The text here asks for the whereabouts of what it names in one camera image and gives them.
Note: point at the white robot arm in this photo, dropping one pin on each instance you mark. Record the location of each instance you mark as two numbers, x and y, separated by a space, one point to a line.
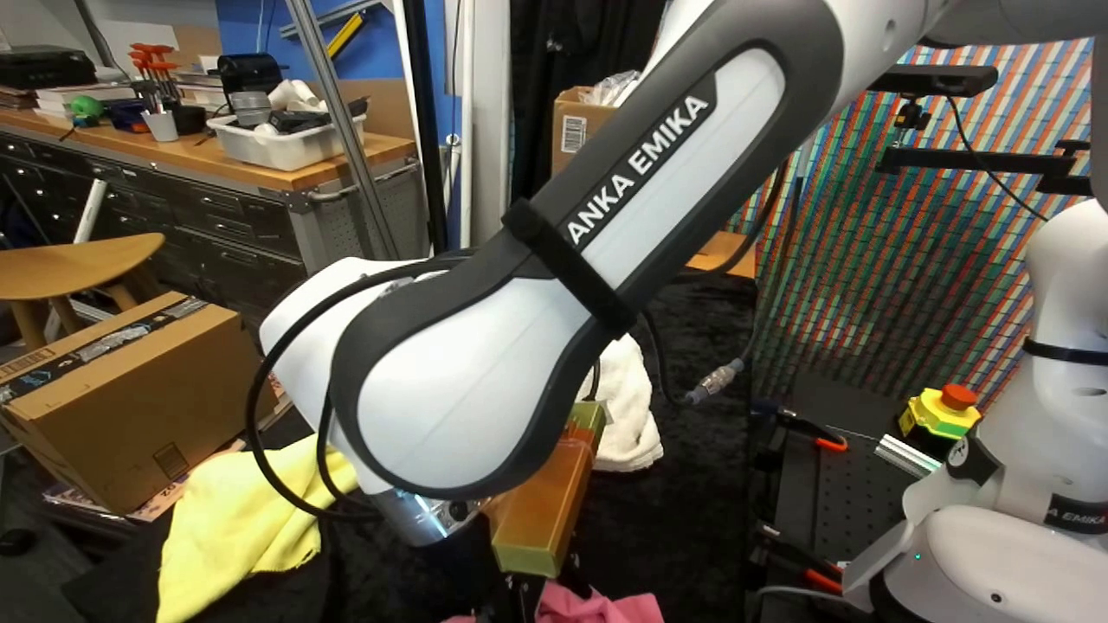
448 378

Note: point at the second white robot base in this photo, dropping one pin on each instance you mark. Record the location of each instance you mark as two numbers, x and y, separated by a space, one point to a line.
1014 529

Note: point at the large white knit towel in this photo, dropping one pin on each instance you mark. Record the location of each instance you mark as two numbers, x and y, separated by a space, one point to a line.
624 391

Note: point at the cardboard box with label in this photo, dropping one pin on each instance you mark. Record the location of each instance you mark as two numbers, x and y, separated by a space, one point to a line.
579 111

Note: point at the black table cloth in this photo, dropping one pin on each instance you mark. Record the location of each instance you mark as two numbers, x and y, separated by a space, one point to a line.
672 532

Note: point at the pink cloth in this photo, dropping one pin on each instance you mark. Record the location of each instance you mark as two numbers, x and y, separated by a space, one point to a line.
558 604

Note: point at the white plastic tray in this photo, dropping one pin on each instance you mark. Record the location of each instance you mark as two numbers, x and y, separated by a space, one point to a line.
276 149

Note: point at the wooden workbench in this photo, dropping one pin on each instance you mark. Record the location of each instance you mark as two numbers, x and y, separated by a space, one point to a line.
233 235

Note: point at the bright yellow cloth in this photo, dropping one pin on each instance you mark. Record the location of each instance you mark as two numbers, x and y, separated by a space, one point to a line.
228 529

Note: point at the emergency stop button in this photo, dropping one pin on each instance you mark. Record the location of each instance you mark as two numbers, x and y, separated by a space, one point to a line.
944 413

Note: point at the cardboard box beside table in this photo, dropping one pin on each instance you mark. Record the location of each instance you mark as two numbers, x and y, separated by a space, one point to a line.
133 403

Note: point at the wooden stool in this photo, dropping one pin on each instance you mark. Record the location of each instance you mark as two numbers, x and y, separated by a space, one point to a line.
49 275

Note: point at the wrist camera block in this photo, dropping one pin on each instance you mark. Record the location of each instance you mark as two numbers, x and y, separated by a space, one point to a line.
530 524

